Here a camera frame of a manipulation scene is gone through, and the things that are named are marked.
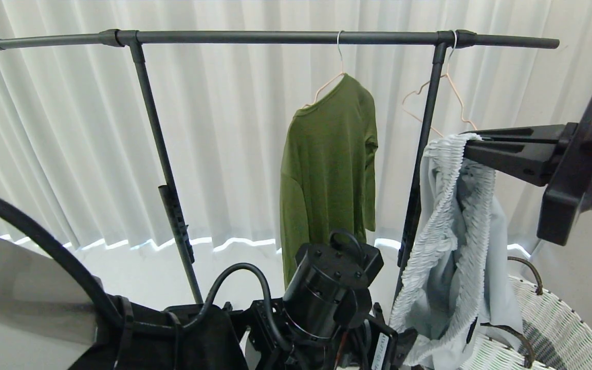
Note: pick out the black clothes rack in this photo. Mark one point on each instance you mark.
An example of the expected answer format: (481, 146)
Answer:
(275, 37)

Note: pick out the pink clothes hanger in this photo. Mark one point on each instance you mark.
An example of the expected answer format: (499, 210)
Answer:
(454, 95)
(340, 61)

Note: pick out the white curtain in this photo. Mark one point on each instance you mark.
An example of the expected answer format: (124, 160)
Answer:
(70, 128)

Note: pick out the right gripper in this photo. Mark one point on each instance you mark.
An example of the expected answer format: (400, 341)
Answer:
(578, 174)

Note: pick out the white laundry basket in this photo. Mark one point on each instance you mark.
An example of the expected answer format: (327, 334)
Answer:
(558, 329)

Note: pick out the pale grey garment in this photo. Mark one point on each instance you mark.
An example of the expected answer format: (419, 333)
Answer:
(455, 231)

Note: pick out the green printed garment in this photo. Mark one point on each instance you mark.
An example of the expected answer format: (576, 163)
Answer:
(327, 180)

